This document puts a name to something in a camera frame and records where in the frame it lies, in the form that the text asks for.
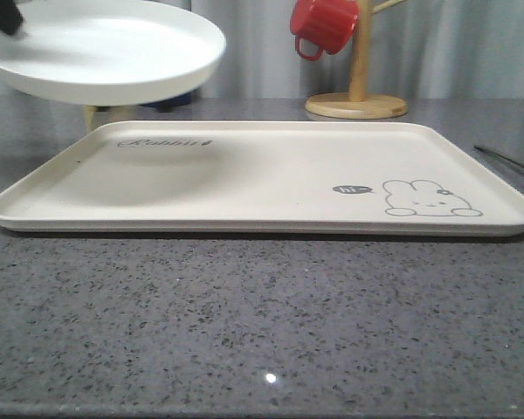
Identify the wooden mug tree stand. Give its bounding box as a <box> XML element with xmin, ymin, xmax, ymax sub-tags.
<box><xmin>305</xmin><ymin>1</ymin><xmax>408</xmax><ymax>120</ymax></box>

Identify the beige rabbit serving tray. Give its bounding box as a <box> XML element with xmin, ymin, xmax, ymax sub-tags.
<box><xmin>0</xmin><ymin>121</ymin><xmax>524</xmax><ymax>237</ymax></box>

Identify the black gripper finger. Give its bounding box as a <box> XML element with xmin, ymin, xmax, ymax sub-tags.
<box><xmin>0</xmin><ymin>0</ymin><xmax>24</xmax><ymax>35</ymax></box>

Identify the red ribbed mug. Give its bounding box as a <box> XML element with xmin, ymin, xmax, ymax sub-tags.
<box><xmin>290</xmin><ymin>0</ymin><xmax>360</xmax><ymax>61</ymax></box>

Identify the grey curtain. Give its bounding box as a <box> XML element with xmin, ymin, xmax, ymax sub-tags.
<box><xmin>0</xmin><ymin>0</ymin><xmax>524</xmax><ymax>100</ymax></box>

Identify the dark blue mug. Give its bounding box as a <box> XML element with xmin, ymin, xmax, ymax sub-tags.
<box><xmin>141</xmin><ymin>92</ymin><xmax>193</xmax><ymax>109</ymax></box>

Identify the white round plate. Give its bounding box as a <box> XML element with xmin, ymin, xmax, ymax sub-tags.
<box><xmin>0</xmin><ymin>1</ymin><xmax>226</xmax><ymax>106</ymax></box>

